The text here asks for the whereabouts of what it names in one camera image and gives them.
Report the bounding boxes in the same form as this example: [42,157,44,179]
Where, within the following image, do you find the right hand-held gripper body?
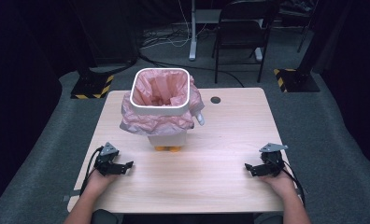
[259,142,289,178]

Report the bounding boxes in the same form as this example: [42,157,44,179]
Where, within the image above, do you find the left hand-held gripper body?
[93,142,121,177]

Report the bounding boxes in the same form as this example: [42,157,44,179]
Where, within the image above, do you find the pink plastic trash bag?
[120,68,206,137]

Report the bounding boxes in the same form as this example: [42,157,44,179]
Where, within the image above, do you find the white trash can rim ring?
[129,67,192,117]

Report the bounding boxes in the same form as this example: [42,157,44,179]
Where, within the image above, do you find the person's left hand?
[85,169,121,196]

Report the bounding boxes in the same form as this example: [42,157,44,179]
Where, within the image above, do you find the person's right hand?
[259,173,297,201]

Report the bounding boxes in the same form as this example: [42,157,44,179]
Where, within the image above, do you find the person's left leg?
[91,208,121,224]

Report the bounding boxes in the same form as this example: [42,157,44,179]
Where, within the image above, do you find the black stand with striped base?
[68,0,115,100]
[273,0,350,93]

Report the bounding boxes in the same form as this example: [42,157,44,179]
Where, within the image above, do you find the black chair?
[211,0,280,84]

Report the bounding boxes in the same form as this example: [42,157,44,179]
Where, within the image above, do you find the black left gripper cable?
[79,147,104,197]

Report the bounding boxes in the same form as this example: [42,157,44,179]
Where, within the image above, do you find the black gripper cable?
[79,147,104,197]
[266,158,306,208]

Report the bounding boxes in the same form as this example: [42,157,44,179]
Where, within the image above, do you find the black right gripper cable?
[266,158,306,208]

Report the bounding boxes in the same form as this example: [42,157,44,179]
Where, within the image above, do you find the black floor cable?
[138,50,245,88]

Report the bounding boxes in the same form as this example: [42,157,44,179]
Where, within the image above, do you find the white floor cables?
[140,0,207,50]

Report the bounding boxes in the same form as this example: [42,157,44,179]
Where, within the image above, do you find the white desk frame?
[188,0,263,62]

